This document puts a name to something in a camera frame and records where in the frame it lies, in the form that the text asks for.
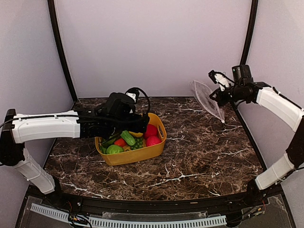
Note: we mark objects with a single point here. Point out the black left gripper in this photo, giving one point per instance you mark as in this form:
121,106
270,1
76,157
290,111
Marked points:
140,124

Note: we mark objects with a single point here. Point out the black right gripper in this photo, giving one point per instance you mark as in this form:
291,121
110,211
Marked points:
221,100

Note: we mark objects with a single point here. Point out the clear zip top bag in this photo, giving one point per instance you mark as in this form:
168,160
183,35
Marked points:
201,92

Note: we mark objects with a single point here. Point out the green bumpy cucumber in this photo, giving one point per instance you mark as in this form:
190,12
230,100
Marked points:
129,139

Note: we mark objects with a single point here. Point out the yellow lemon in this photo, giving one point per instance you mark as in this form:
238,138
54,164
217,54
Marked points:
136,135

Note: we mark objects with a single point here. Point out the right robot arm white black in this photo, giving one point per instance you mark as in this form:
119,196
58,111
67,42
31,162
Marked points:
243,88

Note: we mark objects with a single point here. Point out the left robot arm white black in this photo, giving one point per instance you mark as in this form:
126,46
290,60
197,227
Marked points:
18,129

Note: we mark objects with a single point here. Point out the orange carrot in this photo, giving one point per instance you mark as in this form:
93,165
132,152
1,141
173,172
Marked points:
120,142

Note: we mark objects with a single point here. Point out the green leafy vegetable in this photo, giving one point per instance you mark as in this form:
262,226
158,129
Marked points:
104,144

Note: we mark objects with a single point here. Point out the green grape bunch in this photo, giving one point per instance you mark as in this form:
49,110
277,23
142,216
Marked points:
139,143

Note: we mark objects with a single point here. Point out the green chayote front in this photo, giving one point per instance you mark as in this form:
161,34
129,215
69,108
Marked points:
113,149

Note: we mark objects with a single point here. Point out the red tomato front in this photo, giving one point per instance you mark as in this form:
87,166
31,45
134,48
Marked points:
153,140

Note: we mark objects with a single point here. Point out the yellow plastic basket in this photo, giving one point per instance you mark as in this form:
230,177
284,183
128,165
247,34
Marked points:
139,154

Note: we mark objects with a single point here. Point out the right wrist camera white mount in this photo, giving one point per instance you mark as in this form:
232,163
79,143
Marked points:
220,79

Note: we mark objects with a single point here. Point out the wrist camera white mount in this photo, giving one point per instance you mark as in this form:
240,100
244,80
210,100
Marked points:
220,79
133,93

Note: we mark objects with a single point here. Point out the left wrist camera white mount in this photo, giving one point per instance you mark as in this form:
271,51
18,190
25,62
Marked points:
133,93

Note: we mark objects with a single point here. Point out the right black frame post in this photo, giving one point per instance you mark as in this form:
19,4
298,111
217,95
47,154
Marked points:
250,31

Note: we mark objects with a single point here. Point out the black frame post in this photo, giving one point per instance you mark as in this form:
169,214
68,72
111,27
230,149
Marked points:
60,49
250,31

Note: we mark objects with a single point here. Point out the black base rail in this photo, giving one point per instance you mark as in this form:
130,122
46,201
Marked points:
223,205

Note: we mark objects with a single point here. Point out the white slotted cable duct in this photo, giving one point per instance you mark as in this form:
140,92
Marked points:
123,220

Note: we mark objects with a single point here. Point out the left black frame post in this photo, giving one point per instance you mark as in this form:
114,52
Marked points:
60,49

